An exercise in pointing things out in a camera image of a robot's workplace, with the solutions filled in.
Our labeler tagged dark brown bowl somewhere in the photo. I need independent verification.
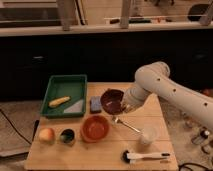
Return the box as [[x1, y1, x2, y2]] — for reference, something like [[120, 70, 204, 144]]
[[100, 89, 124, 115]]

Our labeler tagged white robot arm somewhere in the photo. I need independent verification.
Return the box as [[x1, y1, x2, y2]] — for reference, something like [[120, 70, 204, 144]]
[[121, 62, 213, 132]]

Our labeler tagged blue sponge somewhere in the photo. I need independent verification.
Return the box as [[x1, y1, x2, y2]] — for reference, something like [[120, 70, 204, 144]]
[[90, 96, 101, 113]]

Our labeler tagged green plastic tray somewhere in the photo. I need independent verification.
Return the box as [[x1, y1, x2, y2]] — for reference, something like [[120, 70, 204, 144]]
[[41, 75, 87, 118]]

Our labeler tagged metal fork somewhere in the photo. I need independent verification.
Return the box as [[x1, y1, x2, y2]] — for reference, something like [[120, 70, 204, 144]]
[[112, 116, 141, 133]]

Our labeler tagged grey triangular cloth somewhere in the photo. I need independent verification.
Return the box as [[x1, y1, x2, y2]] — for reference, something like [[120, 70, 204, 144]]
[[64, 100, 83, 113]]

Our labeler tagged yellow corn cob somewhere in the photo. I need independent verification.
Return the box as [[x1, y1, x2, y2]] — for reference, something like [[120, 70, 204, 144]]
[[48, 96, 70, 108]]

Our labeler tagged orange bowl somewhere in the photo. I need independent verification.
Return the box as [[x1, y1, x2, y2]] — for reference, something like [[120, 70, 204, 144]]
[[80, 115, 109, 143]]

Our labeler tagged wooden table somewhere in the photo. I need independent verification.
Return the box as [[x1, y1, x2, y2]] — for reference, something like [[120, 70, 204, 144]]
[[24, 82, 180, 171]]

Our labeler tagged white dish brush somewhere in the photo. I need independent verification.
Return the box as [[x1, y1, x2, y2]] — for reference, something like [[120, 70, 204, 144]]
[[122, 150, 170, 163]]

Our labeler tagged apple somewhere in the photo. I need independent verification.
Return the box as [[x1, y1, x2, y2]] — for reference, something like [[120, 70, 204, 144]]
[[39, 128, 55, 143]]

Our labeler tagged black cable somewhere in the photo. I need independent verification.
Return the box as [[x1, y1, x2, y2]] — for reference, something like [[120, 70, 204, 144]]
[[0, 108, 33, 146]]

